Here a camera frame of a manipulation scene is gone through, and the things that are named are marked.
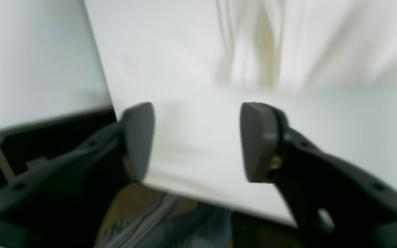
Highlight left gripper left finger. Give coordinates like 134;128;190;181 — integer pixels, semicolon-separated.
0;102;155;248

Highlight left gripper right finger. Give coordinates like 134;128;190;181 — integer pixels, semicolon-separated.
240;102;397;248

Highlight white printed t-shirt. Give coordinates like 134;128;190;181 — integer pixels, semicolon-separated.
85;0;397;224

